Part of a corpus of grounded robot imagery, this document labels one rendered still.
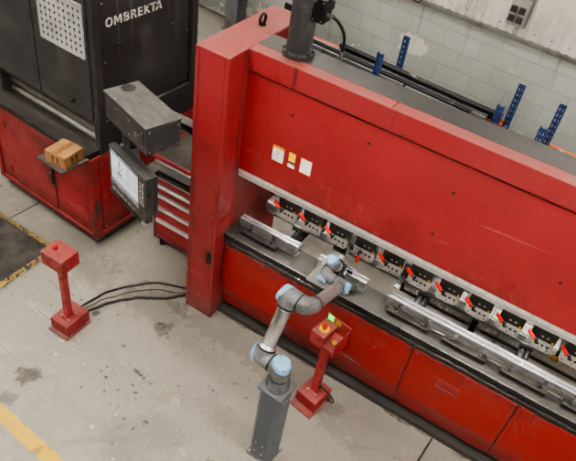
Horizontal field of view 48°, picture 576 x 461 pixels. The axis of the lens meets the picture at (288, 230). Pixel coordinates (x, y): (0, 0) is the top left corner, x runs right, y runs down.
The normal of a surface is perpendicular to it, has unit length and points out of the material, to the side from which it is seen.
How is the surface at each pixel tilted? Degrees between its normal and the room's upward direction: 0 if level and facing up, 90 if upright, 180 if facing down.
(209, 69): 90
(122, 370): 0
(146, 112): 0
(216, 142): 90
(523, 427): 90
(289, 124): 90
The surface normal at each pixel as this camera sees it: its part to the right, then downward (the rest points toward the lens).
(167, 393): 0.13, -0.74
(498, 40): -0.58, 0.48
